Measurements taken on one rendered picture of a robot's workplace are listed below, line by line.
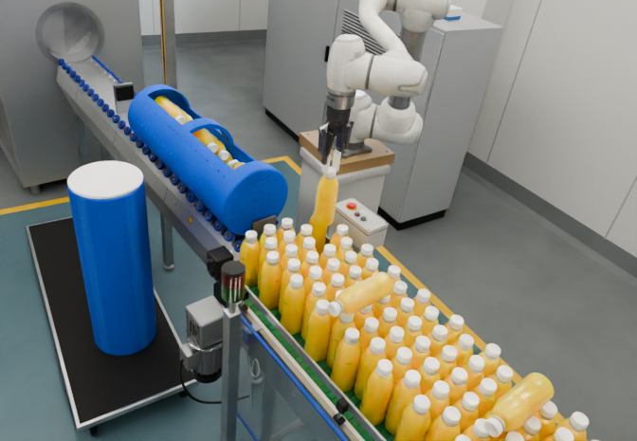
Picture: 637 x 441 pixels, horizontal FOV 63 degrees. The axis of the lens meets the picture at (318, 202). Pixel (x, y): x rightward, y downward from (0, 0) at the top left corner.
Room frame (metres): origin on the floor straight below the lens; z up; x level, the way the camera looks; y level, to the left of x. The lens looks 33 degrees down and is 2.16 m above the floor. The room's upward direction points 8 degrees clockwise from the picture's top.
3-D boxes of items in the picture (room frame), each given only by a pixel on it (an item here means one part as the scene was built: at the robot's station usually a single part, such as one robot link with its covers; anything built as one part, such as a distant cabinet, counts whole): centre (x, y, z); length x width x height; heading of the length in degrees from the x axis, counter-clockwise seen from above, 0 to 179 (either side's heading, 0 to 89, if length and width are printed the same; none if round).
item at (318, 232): (1.57, -0.01, 1.00); 0.07 x 0.07 x 0.19
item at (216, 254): (1.38, 0.31, 0.95); 0.10 x 0.07 x 0.10; 133
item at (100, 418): (1.95, 1.08, 0.08); 1.50 x 0.52 x 0.15; 36
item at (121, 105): (2.53, 1.10, 1.00); 0.10 x 0.04 x 0.15; 133
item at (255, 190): (1.90, 0.52, 1.09); 0.88 x 0.28 x 0.28; 43
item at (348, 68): (1.50, -0.04, 1.69); 0.13 x 0.11 x 0.16; 81
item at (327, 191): (1.50, -0.03, 1.21); 0.07 x 0.07 x 0.19
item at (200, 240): (2.32, 0.90, 0.79); 2.17 x 0.29 x 0.34; 43
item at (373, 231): (1.60, -0.16, 1.05); 0.20 x 0.10 x 0.10; 43
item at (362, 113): (2.22, -0.11, 1.22); 0.18 x 0.16 x 0.22; 81
